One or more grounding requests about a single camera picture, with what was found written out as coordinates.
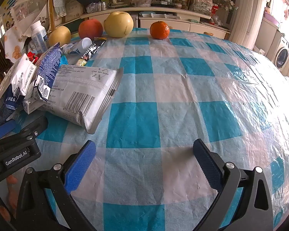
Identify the orange tangerine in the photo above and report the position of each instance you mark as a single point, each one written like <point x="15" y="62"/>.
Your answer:
<point x="159" y="30"/>

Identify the blue white checkered tablecloth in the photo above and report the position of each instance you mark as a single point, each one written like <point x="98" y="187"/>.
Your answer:
<point x="173" y="105"/>

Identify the small white carton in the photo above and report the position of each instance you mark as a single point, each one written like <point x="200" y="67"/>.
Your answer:
<point x="32" y="107"/>

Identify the white food cover dome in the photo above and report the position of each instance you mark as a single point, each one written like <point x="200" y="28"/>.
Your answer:
<point x="30" y="7"/>

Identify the yellow pear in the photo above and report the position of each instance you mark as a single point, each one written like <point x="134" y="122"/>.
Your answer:
<point x="60" y="36"/>
<point x="118" y="24"/>

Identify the grey tissue pack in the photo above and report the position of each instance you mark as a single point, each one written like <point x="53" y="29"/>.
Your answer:
<point x="86" y="93"/>

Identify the white milk bottle blue label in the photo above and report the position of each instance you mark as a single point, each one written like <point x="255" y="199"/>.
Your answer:
<point x="38" y="37"/>

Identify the dark oreo packet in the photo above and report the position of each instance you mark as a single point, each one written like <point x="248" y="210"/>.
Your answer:
<point x="91" y="51"/>

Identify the white round snack packet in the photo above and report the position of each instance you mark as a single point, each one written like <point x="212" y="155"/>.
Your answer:
<point x="83" y="45"/>

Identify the orange print white tablecloth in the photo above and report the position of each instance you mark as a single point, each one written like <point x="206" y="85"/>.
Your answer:
<point x="16" y="41"/>

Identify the small yellow sachet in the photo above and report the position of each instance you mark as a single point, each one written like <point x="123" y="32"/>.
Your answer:
<point x="100" y="38"/>

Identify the cream TV cabinet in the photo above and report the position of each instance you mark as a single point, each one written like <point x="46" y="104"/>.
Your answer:
<point x="173" y="20"/>

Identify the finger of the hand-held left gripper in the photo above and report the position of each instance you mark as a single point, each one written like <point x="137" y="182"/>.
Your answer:
<point x="37" y="125"/>
<point x="4" y="128"/>

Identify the washing machine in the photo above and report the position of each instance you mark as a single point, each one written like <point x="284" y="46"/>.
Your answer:
<point x="283" y="53"/>

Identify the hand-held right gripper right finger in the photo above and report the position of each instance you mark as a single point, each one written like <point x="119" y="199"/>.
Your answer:
<point x="207" y="166"/>

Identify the wooden chair with cloth cover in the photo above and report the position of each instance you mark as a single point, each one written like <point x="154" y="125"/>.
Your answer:
<point x="57" y="3"/>

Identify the black tray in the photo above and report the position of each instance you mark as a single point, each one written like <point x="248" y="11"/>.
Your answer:
<point x="163" y="3"/>

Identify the white paper bag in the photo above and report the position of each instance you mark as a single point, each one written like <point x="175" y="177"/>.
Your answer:
<point x="24" y="74"/>

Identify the red apple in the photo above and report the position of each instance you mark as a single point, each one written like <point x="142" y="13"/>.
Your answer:
<point x="90" y="28"/>

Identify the red snack packet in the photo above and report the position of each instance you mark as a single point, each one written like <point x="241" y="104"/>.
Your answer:
<point x="33" y="57"/>

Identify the printed white plastic bag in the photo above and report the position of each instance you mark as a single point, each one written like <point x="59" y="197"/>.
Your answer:
<point x="202" y="2"/>

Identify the white curtain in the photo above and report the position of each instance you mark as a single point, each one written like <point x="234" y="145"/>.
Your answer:
<point x="250" y="9"/>

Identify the blue and white plastic bag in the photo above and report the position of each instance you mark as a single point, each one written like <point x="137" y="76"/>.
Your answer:
<point x="4" y="103"/>

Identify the cardboard box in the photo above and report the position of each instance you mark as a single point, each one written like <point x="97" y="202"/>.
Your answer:
<point x="74" y="9"/>

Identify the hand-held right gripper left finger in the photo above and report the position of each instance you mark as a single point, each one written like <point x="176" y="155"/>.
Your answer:
<point x="80" y="166"/>

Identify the blue dotted snack bag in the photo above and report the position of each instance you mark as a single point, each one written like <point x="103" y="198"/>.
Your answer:
<point x="49" y="62"/>

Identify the red ornament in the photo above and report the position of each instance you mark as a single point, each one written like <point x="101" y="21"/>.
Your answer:
<point x="214" y="14"/>

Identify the pack of glass jars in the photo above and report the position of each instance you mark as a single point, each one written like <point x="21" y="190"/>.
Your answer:
<point x="97" y="7"/>

